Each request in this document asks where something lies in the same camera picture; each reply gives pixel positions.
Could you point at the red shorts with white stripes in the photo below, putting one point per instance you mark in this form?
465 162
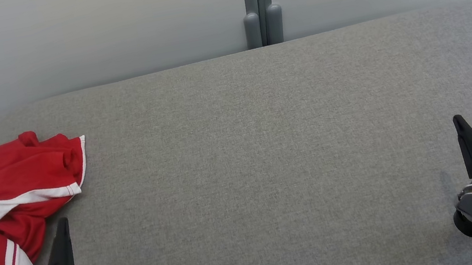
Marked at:
4 168

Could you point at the grey fabric sofa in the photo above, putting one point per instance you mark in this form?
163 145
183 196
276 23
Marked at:
272 170

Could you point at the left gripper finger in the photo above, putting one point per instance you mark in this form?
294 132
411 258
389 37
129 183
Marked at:
63 253

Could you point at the grey partition joint post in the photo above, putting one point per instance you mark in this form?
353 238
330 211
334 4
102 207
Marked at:
259 2

